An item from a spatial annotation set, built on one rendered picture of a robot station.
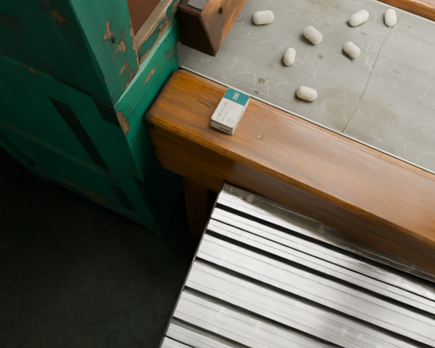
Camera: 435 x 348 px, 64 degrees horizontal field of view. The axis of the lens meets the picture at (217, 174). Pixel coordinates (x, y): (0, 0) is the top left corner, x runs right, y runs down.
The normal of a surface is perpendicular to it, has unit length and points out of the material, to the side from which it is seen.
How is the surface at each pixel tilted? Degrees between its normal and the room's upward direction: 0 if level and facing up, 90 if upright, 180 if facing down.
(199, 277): 0
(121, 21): 90
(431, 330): 0
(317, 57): 0
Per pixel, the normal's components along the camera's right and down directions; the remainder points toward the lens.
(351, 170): 0.05, -0.37
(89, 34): 0.90, 0.41
